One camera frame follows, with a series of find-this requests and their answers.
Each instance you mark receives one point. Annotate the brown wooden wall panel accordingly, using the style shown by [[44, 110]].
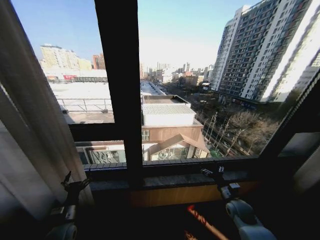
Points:
[[175, 196]]

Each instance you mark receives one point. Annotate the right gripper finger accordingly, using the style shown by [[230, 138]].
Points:
[[221, 169], [206, 172]]

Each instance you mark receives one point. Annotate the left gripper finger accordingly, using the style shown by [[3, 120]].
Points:
[[83, 182], [67, 178]]

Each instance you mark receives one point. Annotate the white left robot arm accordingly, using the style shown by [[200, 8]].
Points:
[[65, 225]]

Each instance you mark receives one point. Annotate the beige fabric curtain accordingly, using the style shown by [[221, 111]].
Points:
[[30, 120]]

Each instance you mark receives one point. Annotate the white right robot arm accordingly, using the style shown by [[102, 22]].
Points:
[[246, 220]]

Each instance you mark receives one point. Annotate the grey stone window sill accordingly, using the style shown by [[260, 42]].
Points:
[[175, 180]]

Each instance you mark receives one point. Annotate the tall grey apartment tower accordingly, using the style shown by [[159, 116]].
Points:
[[260, 50]]

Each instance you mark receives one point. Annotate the black window frame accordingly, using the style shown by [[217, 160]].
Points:
[[120, 75]]

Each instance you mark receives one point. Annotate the brown house with white roof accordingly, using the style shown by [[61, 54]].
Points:
[[170, 130]]

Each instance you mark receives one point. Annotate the low building with flat roof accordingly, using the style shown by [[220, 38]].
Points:
[[80, 92]]

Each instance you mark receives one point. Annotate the bare brown trees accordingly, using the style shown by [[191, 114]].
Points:
[[242, 132]]

